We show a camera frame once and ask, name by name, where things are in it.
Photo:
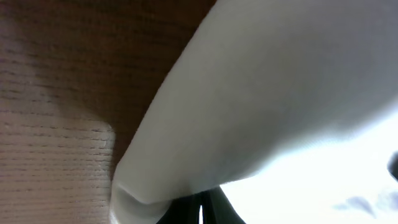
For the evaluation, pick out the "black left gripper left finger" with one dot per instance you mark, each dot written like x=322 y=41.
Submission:
x=183 y=210

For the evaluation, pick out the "white t-shirt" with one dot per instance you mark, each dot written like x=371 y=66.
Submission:
x=289 y=106

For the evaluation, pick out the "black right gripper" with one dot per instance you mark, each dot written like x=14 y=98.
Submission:
x=392 y=165

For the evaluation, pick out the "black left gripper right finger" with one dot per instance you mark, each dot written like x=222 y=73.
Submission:
x=217 y=208

